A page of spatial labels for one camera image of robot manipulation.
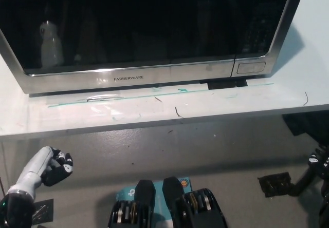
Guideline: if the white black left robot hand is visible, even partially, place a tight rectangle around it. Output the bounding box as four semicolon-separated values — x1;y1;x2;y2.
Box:
6;145;76;200

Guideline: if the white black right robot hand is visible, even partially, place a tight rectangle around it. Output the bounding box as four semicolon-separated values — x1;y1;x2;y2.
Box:
307;146;329;180

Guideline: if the black ribbed robot torso block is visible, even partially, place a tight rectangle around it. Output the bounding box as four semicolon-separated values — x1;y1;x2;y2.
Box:
107;179;156;228
162;176;228;228

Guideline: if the silver microwave door release button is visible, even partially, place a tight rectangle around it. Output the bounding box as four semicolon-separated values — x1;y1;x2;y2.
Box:
236;61;267;75

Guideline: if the stainless steel Farberware microwave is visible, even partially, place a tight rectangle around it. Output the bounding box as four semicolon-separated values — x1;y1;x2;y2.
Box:
0;0;308;98

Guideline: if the black floor mat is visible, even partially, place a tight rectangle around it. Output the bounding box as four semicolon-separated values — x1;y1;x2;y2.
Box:
281;111;329;146

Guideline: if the black square floor plate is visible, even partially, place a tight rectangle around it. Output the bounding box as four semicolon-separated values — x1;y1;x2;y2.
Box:
32;198;54;225
257;172;294;198

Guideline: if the teal tape line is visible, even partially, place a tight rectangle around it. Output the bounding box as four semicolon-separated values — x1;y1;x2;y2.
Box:
47;82;275;108

